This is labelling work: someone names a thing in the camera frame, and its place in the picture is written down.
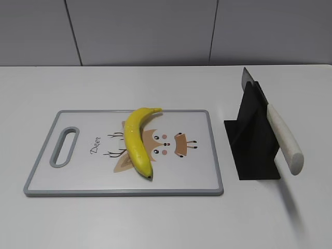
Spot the yellow plastic banana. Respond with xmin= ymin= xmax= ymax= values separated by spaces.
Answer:
xmin=123 ymin=107 xmax=162 ymax=180

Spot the steel knife with white handle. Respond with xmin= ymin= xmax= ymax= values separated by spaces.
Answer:
xmin=241 ymin=68 xmax=304 ymax=175

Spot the black knife stand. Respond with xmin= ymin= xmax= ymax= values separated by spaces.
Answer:
xmin=224 ymin=81 xmax=281 ymax=180

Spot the white grey-rimmed deer cutting board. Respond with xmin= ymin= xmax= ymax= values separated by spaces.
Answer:
xmin=24 ymin=109 xmax=224 ymax=197

